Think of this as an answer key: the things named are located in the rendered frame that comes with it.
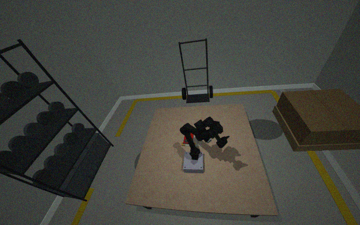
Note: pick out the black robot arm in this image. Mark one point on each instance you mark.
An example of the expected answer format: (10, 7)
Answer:
(199, 134)

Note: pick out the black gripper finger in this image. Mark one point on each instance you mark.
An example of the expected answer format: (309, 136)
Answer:
(211, 122)
(223, 140)

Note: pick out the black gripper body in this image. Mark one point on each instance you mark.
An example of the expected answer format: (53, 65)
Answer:
(212, 132)

